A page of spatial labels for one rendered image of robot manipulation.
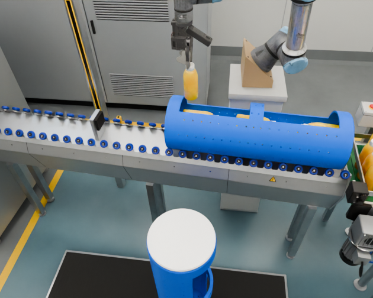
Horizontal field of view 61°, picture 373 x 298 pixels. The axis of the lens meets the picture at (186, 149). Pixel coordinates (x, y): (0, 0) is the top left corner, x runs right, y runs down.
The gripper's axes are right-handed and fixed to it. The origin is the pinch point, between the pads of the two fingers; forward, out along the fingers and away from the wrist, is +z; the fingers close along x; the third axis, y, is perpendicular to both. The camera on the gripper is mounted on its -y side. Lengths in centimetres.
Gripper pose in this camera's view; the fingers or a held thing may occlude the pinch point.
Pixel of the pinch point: (189, 64)
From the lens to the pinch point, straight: 148.1
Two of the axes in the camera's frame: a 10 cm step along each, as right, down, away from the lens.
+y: -9.8, -1.2, 1.6
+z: 0.3, 7.1, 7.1
